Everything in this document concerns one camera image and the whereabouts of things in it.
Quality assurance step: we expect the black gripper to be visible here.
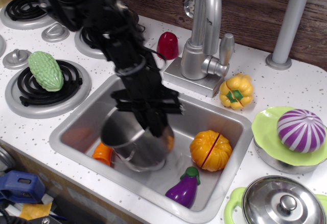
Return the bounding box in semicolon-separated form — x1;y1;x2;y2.
111;55;183;137

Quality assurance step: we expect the stainless steel pot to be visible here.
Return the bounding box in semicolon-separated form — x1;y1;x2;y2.
100;108;175;172

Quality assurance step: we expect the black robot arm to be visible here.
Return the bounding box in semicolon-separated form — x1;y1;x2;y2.
39;0;182;137

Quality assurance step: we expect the stainless steel sink basin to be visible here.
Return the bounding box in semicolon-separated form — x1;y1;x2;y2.
50;76;252;223

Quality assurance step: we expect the light green toy pot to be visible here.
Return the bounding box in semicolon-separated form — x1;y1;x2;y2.
223;187;326;224

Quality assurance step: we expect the steel pot lid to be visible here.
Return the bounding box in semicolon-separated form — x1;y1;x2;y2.
241;175;326;224

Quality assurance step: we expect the orange toy carrot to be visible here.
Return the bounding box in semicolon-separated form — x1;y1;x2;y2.
92;142;113;166

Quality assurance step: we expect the orange toy pumpkin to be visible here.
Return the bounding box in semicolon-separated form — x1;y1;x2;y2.
190;130;233;172

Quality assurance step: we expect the red toy pepper half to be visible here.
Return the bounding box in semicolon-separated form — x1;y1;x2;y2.
156;32;179;60

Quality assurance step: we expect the purple toy eggplant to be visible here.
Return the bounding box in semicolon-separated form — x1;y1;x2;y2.
165;166;201;209

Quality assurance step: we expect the silver toy faucet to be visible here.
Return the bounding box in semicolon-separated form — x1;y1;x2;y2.
163;0;235;98

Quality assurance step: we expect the yellow toy bell pepper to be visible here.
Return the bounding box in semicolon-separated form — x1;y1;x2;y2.
219;73;253;110

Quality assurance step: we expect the light green toy plate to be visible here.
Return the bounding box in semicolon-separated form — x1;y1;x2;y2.
251;106;326;166

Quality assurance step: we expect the green toy bitter melon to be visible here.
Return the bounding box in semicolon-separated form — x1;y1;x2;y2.
28;51;64;92

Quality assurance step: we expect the steel bowl under plate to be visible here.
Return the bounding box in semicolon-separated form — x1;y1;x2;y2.
254;140;326;174

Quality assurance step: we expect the silver stove knob middle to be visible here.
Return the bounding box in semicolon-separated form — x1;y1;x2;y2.
41;23;69;42

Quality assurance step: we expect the silver stove knob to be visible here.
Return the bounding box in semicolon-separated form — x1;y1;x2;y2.
41;23;69;42
3;49;31;70

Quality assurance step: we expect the front black coil burner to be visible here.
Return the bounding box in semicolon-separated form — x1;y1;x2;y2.
5;60;91;119

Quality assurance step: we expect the grey vertical pole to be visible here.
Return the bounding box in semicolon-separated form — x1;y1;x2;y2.
266;0;308;71

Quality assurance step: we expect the silver stove knob front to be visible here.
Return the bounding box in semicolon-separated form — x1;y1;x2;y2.
3;49;31;70

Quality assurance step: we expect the purple striped toy onion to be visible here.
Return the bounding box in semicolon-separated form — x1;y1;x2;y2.
276;109;326;153

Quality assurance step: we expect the blue clamp tool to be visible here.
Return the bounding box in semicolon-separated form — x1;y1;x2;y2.
1;170;45;204

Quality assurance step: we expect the yellow sponge piece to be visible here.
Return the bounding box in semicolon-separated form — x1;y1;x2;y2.
19;203;52;220

